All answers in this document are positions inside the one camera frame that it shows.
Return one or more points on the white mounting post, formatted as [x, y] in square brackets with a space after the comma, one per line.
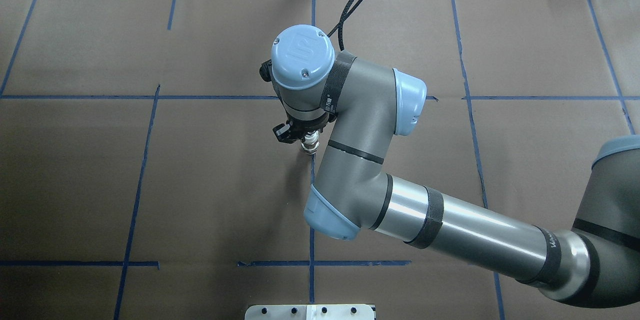
[311, 311]

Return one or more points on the white PPR valve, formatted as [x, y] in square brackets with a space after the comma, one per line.
[310, 142]

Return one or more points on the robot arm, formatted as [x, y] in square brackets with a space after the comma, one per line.
[595, 264]

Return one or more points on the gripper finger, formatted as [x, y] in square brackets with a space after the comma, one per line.
[285, 134]

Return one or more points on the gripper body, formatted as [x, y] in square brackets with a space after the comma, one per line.
[299, 132]

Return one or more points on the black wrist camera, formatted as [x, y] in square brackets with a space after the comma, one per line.
[265, 71]

